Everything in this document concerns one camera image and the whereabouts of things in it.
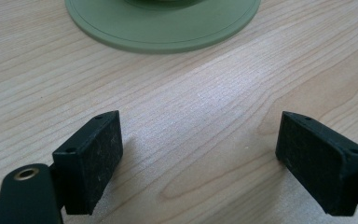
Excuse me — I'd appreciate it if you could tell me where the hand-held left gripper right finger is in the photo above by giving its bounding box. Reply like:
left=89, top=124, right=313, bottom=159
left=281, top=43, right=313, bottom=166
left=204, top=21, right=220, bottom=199
left=275, top=110, right=358, bottom=217

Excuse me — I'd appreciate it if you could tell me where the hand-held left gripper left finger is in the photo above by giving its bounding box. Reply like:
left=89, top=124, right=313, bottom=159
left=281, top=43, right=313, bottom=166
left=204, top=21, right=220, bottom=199
left=51, top=110, right=124, bottom=216

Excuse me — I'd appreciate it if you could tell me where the round green coaster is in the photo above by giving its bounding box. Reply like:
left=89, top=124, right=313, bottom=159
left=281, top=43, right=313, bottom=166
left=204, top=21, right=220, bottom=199
left=64, top=0, right=262, bottom=55

